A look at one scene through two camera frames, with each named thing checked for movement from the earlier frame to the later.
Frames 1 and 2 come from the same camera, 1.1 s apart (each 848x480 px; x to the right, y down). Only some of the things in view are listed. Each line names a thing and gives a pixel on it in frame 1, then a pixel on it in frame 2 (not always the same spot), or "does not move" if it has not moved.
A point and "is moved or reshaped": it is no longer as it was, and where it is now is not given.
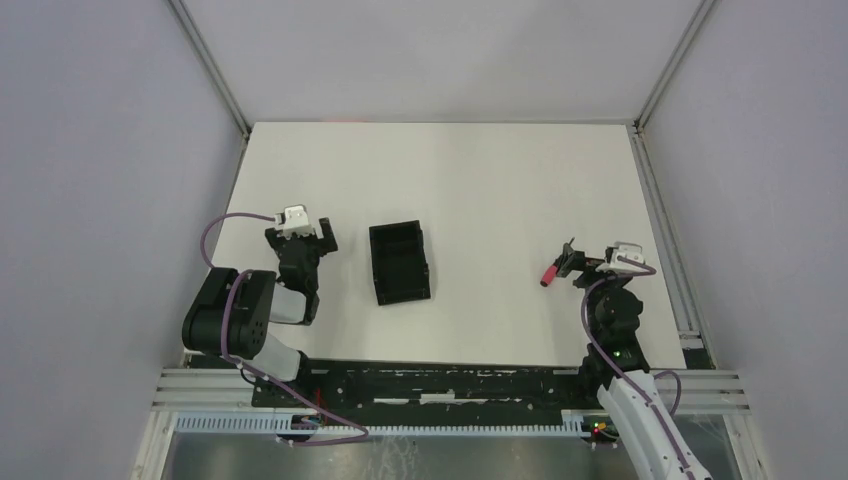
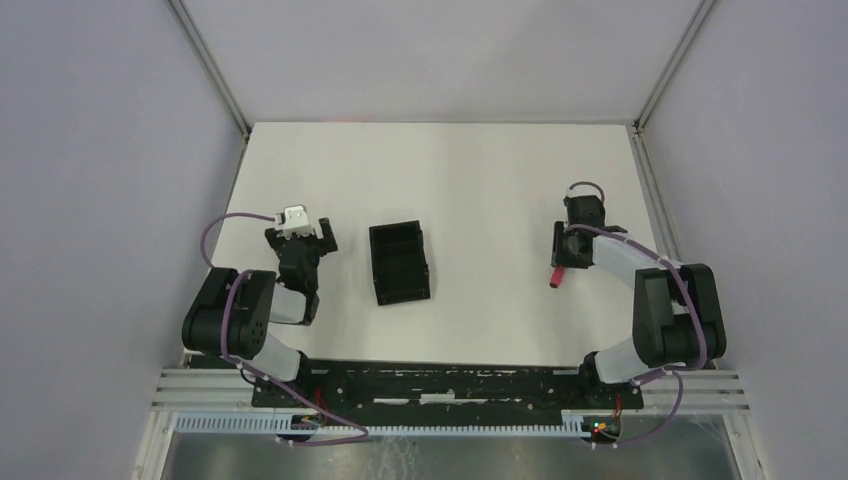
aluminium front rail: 705,391 does not move
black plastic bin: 400,268 does not move
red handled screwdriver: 551,272 is moved or reshaped
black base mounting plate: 433,385 does not move
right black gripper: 584,264 to 571,250
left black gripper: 301,242 does not move
